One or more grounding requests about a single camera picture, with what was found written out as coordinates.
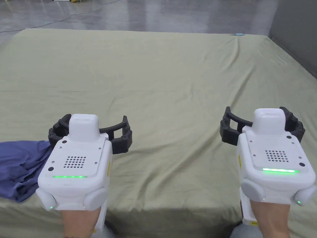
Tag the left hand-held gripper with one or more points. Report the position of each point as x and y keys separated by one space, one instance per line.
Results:
x=74 y=148

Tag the person's right forearm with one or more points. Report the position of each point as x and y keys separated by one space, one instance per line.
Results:
x=272 y=229

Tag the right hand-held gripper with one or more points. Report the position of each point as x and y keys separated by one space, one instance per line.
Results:
x=272 y=143

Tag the person's left hand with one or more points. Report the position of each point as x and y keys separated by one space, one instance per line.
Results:
x=80 y=216

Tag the person's right hand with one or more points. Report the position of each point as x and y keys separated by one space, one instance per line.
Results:
x=271 y=210

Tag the dark blue shirt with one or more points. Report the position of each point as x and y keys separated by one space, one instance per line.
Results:
x=22 y=166

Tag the small light blue object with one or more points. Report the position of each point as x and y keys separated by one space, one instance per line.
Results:
x=239 y=34

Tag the bed with pale green sheet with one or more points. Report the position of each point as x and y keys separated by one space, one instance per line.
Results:
x=158 y=81

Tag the person's left forearm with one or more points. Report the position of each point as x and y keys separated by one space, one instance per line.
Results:
x=79 y=231

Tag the person's legs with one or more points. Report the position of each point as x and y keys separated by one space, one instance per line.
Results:
x=112 y=231

